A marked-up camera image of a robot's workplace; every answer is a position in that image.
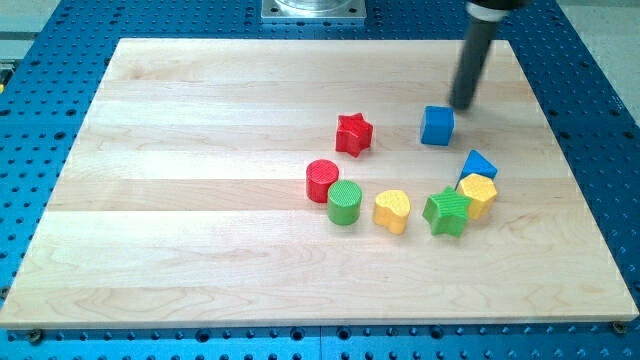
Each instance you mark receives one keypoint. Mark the blue triangle block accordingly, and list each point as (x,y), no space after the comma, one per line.
(476,163)

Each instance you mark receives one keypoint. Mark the wooden board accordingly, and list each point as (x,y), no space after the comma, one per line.
(183,200)

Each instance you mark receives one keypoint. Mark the red cylinder block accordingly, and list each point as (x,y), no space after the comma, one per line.
(321,174)

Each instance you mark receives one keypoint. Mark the green cylinder block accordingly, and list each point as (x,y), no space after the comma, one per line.
(344,200)

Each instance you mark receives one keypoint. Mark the red star block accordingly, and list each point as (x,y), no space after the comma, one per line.
(353,135)

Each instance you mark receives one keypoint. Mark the yellow heart block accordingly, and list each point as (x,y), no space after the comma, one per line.
(391,210)

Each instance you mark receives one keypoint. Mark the green star block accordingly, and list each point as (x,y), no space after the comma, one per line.
(447,212)

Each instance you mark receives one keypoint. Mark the blue cube block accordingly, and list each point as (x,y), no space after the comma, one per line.
(437,125)

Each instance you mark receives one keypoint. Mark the yellow hexagon block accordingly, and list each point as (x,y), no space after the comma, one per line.
(482,192)

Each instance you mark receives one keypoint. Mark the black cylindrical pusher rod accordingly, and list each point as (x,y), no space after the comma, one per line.
(485,17)

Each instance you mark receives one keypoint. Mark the blue perforated metal table plate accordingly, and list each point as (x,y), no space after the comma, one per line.
(50,91)

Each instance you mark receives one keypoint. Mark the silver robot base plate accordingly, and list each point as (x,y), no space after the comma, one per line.
(313,11)

